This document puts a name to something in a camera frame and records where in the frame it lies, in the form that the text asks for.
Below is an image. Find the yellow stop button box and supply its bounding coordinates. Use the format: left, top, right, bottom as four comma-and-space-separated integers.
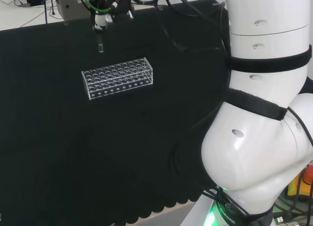
287, 163, 313, 200

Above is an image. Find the clear glass test tube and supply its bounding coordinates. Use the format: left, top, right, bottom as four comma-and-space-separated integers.
95, 27, 105, 53

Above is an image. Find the grey metal control cabinet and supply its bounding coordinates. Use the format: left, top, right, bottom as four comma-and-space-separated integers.
53, 0, 92, 21

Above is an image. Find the clear acrylic test tube rack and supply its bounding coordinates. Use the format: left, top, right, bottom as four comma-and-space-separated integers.
81, 57, 154, 100

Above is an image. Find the black elbow cable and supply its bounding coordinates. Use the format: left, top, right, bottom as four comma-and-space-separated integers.
286, 106, 313, 148

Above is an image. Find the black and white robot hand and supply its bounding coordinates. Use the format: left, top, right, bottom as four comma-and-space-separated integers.
89, 0, 135, 32

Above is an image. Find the green cable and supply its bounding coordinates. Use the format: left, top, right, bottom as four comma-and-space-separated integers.
77, 0, 115, 15

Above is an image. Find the black bench cloth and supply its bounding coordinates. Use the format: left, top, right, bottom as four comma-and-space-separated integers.
0, 0, 313, 225

